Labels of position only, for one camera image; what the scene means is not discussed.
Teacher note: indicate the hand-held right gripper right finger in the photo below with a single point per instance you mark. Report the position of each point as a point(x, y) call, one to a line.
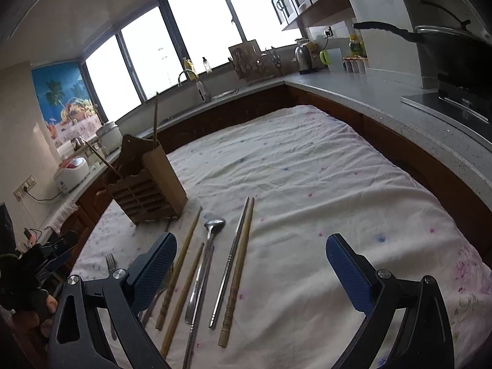
point(349, 276)

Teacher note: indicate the wooden utensil holder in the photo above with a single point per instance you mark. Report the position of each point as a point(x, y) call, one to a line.
point(165, 184)

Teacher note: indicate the metal spoon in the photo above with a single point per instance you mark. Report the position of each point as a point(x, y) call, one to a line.
point(214, 224)

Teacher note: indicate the steel electric kettle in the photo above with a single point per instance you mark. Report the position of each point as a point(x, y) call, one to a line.
point(305, 59)

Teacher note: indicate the white pink rice cooker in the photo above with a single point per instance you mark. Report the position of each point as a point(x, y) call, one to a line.
point(73, 173)

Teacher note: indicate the wooden chopstick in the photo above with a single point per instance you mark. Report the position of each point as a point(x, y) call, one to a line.
point(238, 269)
point(155, 123)
point(180, 307)
point(180, 263)

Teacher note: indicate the clear spray bottle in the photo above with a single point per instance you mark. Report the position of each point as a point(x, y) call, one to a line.
point(207, 67)

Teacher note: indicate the yellow oil bottle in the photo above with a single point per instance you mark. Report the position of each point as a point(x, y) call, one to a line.
point(356, 48)

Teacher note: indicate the tropical wall poster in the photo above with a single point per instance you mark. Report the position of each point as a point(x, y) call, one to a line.
point(57, 96)

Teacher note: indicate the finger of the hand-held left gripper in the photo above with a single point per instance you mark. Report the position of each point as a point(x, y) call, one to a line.
point(53, 266)
point(61, 243)

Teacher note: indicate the person's left hand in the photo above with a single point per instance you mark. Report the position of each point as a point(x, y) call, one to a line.
point(34, 317)

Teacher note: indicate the wide wall socket strip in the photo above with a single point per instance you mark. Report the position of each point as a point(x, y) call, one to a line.
point(24, 188)

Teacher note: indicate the wooden knife block rack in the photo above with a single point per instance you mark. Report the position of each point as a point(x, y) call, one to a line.
point(244, 57)

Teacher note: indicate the wall socket with plug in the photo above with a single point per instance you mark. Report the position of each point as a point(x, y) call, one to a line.
point(328, 32)

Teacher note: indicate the steel kitchen sink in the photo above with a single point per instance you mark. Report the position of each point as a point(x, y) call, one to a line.
point(225, 94)

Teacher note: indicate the green cup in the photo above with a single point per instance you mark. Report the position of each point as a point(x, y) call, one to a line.
point(325, 57)

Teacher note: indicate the red small device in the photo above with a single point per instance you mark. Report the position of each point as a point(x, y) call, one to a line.
point(27, 234)

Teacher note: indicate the white plastic board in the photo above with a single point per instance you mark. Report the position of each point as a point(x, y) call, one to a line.
point(336, 60)

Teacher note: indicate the curved sink faucet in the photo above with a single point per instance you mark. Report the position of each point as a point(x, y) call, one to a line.
point(200, 88)

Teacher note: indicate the white lace cloth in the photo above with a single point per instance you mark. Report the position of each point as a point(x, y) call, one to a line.
point(57, 215)

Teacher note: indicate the white floral tablecloth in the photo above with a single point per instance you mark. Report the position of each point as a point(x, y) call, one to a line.
point(307, 184)

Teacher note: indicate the white tall rice cooker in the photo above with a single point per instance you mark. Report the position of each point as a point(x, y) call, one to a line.
point(109, 134)

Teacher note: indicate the row of spice jars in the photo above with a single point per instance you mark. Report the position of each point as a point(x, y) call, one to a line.
point(355, 66)

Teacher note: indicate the gas stove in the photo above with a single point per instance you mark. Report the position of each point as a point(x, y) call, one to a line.
point(457, 100)

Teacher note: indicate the kitchen counter with wooden cabinets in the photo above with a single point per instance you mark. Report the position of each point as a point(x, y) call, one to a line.
point(384, 96)

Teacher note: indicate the yellow soap bottle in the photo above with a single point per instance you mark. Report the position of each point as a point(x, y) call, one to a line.
point(189, 66)

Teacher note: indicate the kitchen window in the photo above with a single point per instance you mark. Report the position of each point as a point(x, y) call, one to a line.
point(200, 19)

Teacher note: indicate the metal fork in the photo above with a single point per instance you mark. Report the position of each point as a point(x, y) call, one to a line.
point(110, 263)

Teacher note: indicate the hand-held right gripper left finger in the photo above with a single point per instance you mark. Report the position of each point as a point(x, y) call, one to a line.
point(153, 273)

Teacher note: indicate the black wok with lid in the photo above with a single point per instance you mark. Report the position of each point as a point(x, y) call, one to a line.
point(453, 53)

